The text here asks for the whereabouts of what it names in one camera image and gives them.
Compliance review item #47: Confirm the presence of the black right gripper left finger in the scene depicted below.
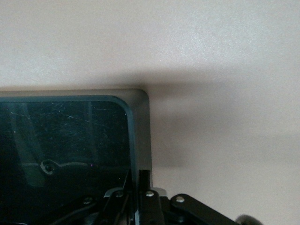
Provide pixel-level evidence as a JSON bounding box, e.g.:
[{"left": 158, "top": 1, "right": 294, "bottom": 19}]
[{"left": 53, "top": 169, "right": 139, "bottom": 225}]

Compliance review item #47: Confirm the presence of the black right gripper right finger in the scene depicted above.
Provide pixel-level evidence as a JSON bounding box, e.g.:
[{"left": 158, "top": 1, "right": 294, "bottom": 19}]
[{"left": 139, "top": 170, "right": 238, "bottom": 225}]

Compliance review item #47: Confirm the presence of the black rectangular plastic box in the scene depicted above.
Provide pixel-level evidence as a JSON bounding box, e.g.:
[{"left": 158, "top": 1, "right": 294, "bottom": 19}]
[{"left": 0, "top": 88, "right": 154, "bottom": 225}]

